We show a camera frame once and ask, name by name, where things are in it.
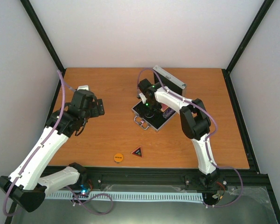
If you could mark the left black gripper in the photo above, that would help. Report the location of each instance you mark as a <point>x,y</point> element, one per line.
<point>96,112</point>

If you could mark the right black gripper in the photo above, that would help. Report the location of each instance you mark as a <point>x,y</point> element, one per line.
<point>157,108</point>

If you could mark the playing card deck box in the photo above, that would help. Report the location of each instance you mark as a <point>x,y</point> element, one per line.
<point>164,107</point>

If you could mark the aluminium poker case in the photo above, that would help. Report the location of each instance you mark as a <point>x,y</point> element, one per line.
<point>159,115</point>

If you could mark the red black triangular button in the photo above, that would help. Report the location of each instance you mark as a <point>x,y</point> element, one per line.
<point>137,152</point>

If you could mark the orange blue round button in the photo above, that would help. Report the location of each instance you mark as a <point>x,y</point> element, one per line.
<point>118,157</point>

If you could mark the clear round dealer button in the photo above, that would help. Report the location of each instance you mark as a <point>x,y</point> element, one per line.
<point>149,115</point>

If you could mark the tall purple chip stack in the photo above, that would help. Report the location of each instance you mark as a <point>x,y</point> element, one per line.
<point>168,113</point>

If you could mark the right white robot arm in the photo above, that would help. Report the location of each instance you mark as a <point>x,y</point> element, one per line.
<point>195,123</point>

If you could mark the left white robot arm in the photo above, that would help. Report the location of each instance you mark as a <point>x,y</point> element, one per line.
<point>26,186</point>

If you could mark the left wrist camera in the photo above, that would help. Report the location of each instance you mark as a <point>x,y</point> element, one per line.
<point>83,87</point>

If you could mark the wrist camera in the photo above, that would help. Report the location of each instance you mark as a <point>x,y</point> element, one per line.
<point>83,87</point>
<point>145,92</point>

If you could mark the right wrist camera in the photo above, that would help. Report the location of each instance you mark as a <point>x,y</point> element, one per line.
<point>145,92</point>

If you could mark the white slotted cable duct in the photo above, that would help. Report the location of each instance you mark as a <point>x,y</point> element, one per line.
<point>141,196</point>

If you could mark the black aluminium frame rail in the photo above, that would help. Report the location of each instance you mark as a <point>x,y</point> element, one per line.
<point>185,178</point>

